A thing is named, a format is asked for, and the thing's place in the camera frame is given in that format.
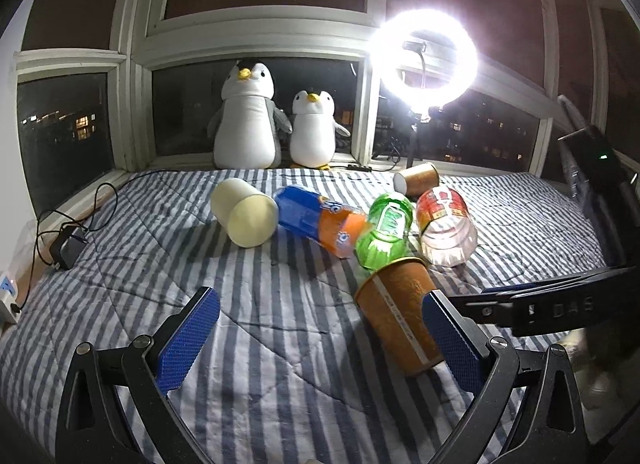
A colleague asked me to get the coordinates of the brown paper cup gold rim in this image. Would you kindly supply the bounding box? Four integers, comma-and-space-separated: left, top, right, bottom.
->
355, 257, 444, 376

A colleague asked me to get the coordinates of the white paper cup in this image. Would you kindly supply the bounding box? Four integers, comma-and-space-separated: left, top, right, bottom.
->
210, 178, 279, 248

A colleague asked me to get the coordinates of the red label clear bottle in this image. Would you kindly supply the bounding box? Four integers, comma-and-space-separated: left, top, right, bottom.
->
416, 185, 477, 268

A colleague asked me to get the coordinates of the blue white striped quilt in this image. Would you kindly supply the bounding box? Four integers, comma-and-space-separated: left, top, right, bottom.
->
1, 169, 604, 463

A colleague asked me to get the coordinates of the green sprite bottle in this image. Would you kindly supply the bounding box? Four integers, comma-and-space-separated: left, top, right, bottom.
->
355, 192, 413, 271

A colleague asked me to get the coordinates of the black power adapter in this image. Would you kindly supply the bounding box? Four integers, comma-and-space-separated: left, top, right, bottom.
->
49, 224, 88, 270

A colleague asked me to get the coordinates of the orange fanta bottle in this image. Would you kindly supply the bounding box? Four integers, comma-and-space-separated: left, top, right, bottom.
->
272, 185, 367, 259

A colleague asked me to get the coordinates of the white power strip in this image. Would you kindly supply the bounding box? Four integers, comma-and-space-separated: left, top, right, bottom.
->
0, 272, 22, 325

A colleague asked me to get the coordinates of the large white penguin plush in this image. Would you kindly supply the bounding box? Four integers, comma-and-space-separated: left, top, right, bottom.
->
207, 58, 293, 169

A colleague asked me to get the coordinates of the black tripod stand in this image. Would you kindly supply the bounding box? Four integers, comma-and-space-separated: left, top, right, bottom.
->
404, 107, 439, 168

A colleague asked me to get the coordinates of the small white penguin plush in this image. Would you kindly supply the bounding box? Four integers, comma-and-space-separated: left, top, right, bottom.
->
290, 90, 350, 168

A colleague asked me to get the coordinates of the phone holder clamp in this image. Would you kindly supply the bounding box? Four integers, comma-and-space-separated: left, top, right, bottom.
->
404, 41, 426, 54

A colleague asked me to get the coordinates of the black cable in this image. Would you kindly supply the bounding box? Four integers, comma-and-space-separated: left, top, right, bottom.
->
14, 163, 362, 315

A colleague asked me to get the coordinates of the black inline cable switch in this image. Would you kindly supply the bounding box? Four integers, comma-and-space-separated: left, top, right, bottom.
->
346, 164, 373, 172

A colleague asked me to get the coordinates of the white ring light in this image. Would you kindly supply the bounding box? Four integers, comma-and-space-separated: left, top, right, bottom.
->
368, 8, 480, 114

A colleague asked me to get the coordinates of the white window frame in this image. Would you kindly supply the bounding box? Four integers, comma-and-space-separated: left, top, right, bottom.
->
14, 0, 640, 180

